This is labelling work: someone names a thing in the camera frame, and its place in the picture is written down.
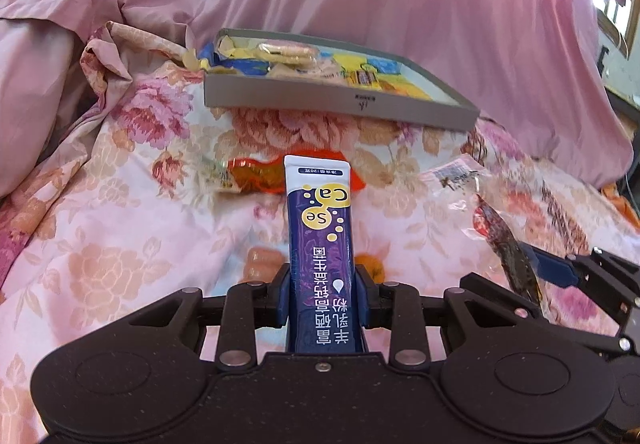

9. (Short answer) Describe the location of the sausage packet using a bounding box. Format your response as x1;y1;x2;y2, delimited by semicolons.
244;247;291;284

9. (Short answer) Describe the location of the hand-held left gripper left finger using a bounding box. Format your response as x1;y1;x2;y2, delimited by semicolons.
125;265;292;371

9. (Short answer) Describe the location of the clear dark meat packet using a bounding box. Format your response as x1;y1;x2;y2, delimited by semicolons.
425;157;546;312

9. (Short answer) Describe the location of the purple stick packet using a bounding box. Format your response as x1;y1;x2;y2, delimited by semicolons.
283;154;357;355

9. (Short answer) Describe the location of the round biscuit packet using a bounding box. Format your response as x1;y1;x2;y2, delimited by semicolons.
252;38;321;68

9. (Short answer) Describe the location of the crumpled yellow paper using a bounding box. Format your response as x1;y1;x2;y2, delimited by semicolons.
180;37;236;71

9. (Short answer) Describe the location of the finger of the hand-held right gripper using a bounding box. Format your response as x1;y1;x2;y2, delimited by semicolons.
459;273;640;360
520;244;640;320

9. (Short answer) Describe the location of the grey cardboard box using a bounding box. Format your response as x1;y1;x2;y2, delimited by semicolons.
204;28;481;132

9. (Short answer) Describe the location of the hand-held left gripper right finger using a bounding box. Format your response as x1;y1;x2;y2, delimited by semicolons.
354;265;538;371

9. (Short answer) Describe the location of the floral bedsheet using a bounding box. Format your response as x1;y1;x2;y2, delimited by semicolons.
0;22;640;425

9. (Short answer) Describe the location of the small orange round snack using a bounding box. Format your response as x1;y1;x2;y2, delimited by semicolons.
354;251;387;285

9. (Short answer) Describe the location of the red dried tofu packet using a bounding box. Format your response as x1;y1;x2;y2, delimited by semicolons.
215;155;366;195

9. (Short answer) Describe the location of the orange cloth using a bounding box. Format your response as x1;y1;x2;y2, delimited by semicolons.
600;181;640;225

